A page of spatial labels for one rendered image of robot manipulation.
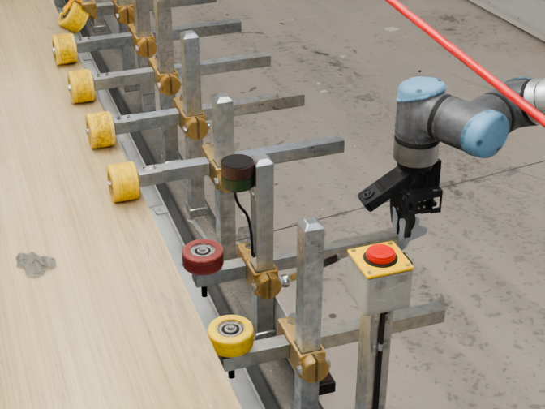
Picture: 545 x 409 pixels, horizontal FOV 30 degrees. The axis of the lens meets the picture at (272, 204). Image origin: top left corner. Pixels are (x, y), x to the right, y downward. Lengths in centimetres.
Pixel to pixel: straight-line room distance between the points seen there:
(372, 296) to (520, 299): 209
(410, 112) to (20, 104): 108
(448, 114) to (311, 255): 42
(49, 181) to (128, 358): 64
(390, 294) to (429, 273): 212
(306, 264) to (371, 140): 267
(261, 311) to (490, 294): 154
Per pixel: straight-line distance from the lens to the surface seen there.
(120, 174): 212
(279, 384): 198
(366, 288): 138
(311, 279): 170
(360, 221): 377
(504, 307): 341
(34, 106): 260
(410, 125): 198
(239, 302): 218
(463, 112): 192
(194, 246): 200
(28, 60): 287
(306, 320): 175
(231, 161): 185
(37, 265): 196
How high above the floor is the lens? 201
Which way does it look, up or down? 31 degrees down
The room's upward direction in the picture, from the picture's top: straight up
